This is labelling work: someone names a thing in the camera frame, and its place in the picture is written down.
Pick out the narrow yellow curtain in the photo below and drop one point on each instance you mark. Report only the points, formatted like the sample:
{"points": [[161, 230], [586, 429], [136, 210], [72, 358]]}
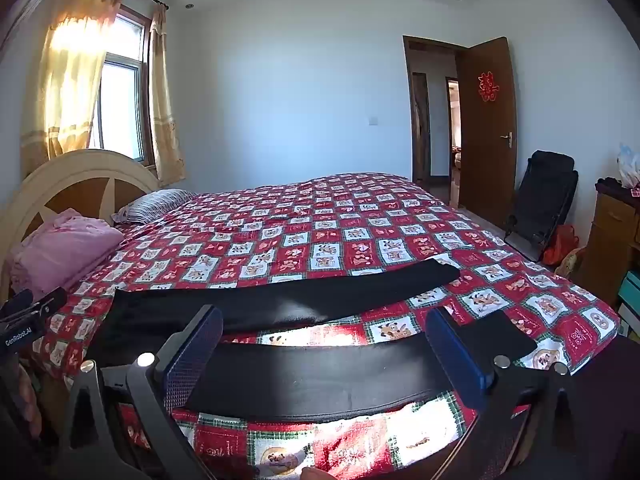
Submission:
{"points": [[162, 100]]}

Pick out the cream wooden headboard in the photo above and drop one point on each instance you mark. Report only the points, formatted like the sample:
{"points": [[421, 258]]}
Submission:
{"points": [[75, 180]]}

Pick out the black pants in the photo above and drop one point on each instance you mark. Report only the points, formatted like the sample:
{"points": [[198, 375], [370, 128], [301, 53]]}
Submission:
{"points": [[300, 380]]}

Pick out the brown wooden door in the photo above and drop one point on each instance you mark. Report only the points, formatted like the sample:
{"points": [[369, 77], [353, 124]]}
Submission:
{"points": [[487, 130]]}

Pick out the red bag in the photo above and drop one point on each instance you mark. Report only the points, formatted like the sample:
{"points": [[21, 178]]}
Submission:
{"points": [[560, 245]]}

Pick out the red paper door decoration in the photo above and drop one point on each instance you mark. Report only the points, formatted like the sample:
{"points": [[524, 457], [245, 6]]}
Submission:
{"points": [[487, 86]]}

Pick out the yellow floral bag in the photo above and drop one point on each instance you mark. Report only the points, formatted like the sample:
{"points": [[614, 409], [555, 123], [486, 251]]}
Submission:
{"points": [[570, 260]]}

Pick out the dark purple cloth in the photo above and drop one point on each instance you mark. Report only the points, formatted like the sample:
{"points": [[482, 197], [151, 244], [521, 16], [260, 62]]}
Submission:
{"points": [[610, 410]]}

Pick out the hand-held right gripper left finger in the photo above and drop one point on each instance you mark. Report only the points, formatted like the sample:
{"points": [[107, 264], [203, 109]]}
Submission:
{"points": [[195, 355]]}

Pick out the red printed checkered blanket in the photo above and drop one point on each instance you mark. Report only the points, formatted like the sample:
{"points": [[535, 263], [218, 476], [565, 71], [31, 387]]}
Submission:
{"points": [[350, 220]]}

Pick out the teal box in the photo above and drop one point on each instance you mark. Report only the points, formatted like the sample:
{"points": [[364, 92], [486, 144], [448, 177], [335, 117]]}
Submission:
{"points": [[630, 287]]}

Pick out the wide yellow curtain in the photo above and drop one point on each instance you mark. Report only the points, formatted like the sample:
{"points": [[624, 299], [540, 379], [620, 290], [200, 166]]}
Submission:
{"points": [[70, 70]]}

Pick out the wooden cabinet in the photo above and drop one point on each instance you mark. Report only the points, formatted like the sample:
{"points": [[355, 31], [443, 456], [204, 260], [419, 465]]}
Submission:
{"points": [[607, 245]]}

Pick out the black folding chair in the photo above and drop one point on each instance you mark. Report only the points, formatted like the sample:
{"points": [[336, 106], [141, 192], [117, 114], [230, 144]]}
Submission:
{"points": [[545, 195]]}

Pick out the pink folded blanket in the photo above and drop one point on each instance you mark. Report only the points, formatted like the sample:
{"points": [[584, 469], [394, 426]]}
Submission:
{"points": [[65, 245]]}

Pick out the window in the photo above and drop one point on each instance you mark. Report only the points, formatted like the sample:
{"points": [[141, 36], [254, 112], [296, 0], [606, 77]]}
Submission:
{"points": [[122, 90]]}

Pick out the striped pillow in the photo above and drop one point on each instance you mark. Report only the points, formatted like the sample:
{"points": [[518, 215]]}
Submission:
{"points": [[150, 205]]}

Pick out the brown door frame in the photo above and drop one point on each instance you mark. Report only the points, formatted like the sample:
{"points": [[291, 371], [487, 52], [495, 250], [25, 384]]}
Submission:
{"points": [[407, 110]]}

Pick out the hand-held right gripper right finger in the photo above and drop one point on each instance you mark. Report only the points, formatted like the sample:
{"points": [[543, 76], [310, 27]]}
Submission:
{"points": [[457, 355]]}

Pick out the white plastic bag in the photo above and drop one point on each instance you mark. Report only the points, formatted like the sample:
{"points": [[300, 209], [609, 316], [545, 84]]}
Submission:
{"points": [[630, 162]]}

